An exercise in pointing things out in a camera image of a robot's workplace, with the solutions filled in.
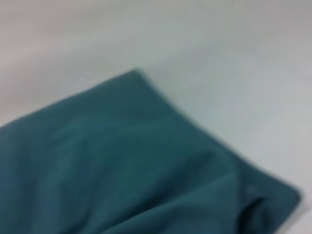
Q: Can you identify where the teal blue printed t-shirt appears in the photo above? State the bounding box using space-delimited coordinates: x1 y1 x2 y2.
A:
0 68 303 234

